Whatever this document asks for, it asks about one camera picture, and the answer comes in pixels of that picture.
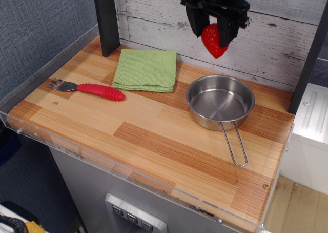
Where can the yellow object at corner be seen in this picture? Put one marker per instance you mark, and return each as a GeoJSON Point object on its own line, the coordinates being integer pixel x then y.
{"type": "Point", "coordinates": [33, 227]}

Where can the dark left upright post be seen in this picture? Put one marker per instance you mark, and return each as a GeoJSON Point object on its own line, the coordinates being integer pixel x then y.
{"type": "Point", "coordinates": [107, 25]}

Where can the red handled metal fork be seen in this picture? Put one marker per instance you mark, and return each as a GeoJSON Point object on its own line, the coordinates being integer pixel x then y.
{"type": "Point", "coordinates": [106, 92]}

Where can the white aluminium box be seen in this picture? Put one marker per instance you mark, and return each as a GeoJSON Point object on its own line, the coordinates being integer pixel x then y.
{"type": "Point", "coordinates": [305, 159]}

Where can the dark right upright post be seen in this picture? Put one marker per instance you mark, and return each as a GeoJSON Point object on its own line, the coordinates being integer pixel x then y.
{"type": "Point", "coordinates": [309, 63]}

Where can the red plastic strawberry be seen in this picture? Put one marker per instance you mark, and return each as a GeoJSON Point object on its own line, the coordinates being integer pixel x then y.
{"type": "Point", "coordinates": [210, 38]}

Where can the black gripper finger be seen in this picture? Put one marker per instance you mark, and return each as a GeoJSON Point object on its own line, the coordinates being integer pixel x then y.
{"type": "Point", "coordinates": [227, 28]}
{"type": "Point", "coordinates": [198, 19]}

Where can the dark upright post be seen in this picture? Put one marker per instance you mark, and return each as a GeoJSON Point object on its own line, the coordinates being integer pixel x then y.
{"type": "Point", "coordinates": [309, 63]}
{"type": "Point", "coordinates": [107, 25]}

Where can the green folded cloth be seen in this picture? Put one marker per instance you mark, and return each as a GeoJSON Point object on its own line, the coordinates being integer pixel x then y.
{"type": "Point", "coordinates": [146, 70]}

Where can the clear acrylic edge guard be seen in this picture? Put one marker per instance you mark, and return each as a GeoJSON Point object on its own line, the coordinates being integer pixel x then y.
{"type": "Point", "coordinates": [147, 151]}

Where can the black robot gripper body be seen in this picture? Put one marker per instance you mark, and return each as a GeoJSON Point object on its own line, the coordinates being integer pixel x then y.
{"type": "Point", "coordinates": [218, 8]}

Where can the steel bowl with wire handle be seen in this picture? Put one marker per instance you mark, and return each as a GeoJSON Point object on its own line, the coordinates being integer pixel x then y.
{"type": "Point", "coordinates": [220, 103]}

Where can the grey cabinet with dispenser panel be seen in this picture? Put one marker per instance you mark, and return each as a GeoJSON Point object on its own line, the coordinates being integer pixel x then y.
{"type": "Point", "coordinates": [123, 199]}

